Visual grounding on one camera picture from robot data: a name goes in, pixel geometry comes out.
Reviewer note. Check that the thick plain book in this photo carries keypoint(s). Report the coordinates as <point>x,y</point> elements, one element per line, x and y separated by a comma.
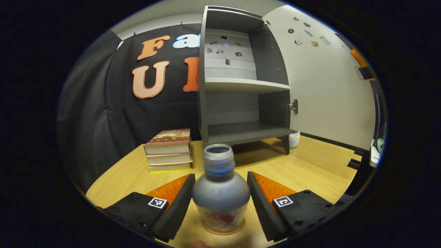
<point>168,159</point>

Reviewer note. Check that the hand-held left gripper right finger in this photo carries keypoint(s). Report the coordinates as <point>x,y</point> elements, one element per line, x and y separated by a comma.
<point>260,206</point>

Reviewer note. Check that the small white object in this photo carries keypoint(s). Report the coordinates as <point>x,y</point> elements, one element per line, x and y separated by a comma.
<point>294,139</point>

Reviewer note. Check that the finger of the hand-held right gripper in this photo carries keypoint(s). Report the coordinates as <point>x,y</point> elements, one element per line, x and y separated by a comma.
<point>358,58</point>
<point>366,73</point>

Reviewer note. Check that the yellow cover book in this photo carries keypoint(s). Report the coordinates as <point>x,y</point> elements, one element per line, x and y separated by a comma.
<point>170,167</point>

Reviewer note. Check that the small black block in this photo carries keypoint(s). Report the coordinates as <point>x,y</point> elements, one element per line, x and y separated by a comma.
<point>354,163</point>
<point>359,152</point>

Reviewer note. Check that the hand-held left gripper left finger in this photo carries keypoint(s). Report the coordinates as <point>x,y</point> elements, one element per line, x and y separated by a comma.
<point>179,210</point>

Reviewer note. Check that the silver bottle with pink label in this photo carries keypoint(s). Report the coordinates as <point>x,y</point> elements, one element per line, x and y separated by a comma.
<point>220,196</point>

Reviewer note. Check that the white cabinet door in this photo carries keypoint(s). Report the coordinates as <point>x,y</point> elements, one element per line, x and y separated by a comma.
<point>327,96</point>

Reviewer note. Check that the black backdrop cloth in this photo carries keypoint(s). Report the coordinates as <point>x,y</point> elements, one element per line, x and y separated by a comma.
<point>103,113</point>

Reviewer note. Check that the brown cover book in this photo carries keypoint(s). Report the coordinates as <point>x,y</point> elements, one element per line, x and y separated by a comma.
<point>168,137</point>

